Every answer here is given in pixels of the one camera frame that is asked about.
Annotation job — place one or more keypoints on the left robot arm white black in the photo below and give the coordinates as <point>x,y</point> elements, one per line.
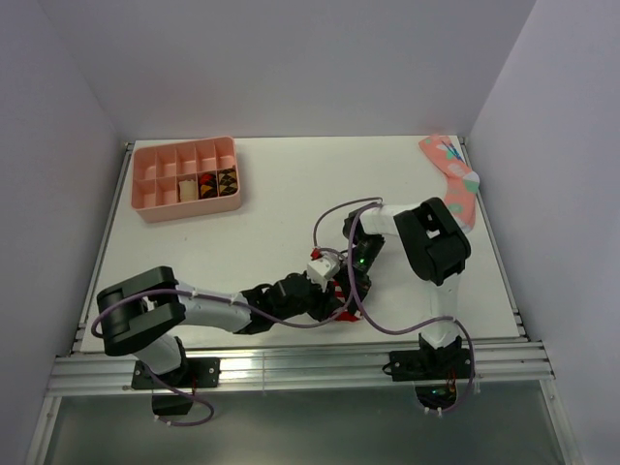
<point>136,315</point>

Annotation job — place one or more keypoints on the pink divided organizer tray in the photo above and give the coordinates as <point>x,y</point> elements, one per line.
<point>185,179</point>

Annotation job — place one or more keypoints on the brown argyle rolled sock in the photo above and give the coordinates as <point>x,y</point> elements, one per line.
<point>227,182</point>

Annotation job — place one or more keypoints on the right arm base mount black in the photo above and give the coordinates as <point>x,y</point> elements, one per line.
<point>435,371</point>

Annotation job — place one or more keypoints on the pink patterned sock pair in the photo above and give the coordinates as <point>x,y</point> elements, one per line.
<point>463,183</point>

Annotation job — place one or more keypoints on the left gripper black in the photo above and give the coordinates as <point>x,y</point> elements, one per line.
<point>326,302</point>

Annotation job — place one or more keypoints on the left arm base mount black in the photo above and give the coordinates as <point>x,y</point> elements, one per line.
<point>195,373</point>

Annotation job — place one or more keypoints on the red argyle rolled sock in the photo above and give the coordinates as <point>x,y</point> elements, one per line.
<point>207,185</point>

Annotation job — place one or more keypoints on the red white striped sock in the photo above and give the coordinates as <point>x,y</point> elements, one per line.
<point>345,316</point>

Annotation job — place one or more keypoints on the aluminium rail frame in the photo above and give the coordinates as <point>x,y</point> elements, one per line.
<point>285,183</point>

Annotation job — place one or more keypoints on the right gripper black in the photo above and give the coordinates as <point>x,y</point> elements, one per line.
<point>363,285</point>

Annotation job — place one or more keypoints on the tan maroon sock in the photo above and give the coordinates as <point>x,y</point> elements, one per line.
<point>188,190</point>

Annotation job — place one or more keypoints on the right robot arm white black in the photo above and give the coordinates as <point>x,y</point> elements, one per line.
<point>437,251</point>

